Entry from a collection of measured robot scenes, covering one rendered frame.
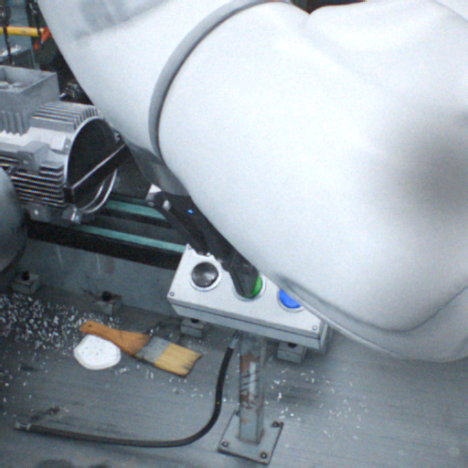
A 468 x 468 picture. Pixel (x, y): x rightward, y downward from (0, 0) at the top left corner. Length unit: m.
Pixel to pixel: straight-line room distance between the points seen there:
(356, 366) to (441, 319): 0.74
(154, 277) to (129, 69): 0.73
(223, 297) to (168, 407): 0.28
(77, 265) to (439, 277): 0.90
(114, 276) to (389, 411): 0.48
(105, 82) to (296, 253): 0.13
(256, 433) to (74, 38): 0.61
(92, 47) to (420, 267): 0.18
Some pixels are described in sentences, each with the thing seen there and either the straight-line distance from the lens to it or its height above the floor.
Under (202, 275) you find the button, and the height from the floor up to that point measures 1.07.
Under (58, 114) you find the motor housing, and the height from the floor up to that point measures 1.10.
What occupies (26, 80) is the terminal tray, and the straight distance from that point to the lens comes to 1.12.
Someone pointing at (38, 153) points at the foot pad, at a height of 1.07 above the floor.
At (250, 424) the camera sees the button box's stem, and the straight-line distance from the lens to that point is 0.83.
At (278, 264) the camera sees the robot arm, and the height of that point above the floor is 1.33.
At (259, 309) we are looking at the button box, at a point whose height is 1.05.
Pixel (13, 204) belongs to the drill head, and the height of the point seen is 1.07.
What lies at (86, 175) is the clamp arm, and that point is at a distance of 0.99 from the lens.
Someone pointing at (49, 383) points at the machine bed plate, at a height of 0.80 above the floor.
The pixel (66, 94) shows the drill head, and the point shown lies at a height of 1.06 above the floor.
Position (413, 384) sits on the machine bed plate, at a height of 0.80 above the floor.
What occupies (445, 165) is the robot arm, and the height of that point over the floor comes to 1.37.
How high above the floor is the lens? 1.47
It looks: 33 degrees down
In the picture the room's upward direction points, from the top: straight up
